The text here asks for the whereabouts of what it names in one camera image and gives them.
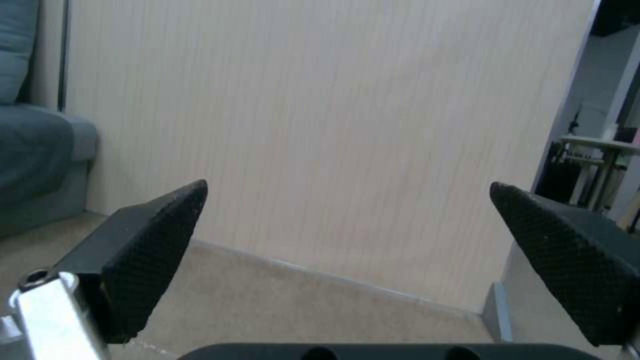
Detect blue-grey fabric sofa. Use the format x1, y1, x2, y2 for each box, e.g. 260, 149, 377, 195
0, 0, 100, 239

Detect pale round side table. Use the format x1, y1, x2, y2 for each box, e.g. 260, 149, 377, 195
558, 134, 640, 218

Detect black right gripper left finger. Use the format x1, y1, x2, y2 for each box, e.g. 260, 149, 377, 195
0, 178, 209, 360

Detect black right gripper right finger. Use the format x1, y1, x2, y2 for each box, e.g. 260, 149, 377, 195
488, 181, 640, 347

